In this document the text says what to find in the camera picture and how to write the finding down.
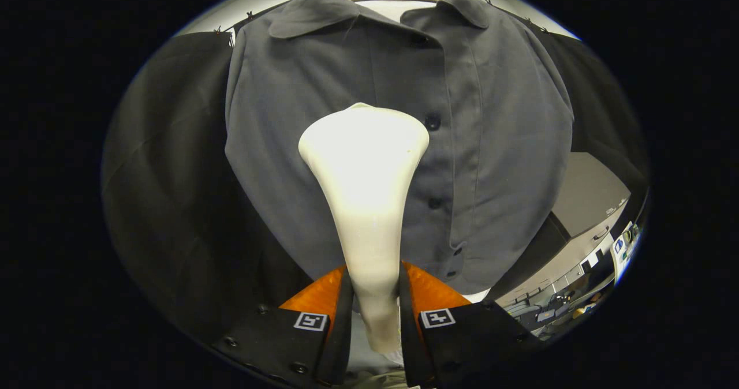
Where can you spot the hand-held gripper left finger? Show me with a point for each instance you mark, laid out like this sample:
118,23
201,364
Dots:
342,331

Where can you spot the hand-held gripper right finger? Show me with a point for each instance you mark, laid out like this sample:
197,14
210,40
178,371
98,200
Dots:
409,331

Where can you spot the white garment steamer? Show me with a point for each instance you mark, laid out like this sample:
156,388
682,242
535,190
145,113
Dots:
364,175

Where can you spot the grey button-up shirt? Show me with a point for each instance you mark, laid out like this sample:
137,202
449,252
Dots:
491,146

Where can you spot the white desk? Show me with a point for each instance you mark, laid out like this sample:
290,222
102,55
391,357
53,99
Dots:
620,265

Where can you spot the small blue item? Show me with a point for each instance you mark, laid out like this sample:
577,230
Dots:
618,245

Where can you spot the grey cabinet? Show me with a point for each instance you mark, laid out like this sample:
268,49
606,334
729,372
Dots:
589,193

